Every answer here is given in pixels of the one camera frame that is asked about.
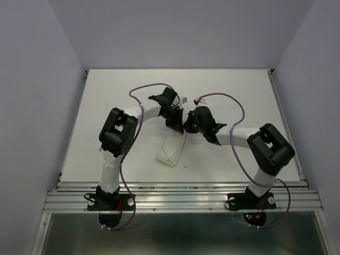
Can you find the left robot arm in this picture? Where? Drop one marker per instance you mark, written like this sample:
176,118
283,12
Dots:
120,131

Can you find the aluminium rail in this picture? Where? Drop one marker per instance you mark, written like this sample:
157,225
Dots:
180,197
287,128

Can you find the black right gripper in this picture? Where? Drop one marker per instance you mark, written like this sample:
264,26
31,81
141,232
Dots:
186,125

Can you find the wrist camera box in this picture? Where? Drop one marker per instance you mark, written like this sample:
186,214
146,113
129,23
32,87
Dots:
181,101
200,102

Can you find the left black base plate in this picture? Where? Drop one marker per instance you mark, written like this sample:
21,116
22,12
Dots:
111,202

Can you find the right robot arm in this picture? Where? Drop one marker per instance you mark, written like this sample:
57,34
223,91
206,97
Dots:
270,149

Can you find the white cloth napkin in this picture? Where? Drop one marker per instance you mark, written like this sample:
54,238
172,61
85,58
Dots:
171,149

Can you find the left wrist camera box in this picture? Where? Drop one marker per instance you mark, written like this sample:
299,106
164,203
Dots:
181,101

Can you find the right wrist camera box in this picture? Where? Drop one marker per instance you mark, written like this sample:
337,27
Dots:
200,102

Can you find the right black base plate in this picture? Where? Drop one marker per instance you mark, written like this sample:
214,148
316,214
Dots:
244,201

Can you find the aluminium front rail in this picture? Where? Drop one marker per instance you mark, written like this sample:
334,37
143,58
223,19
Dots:
180,197

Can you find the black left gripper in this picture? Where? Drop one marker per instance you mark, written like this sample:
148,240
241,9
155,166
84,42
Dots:
177,124

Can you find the aluminium right side rail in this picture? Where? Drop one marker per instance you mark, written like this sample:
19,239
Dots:
287,128

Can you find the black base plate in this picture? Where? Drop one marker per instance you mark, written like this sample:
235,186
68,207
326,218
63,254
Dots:
111,202
244,201

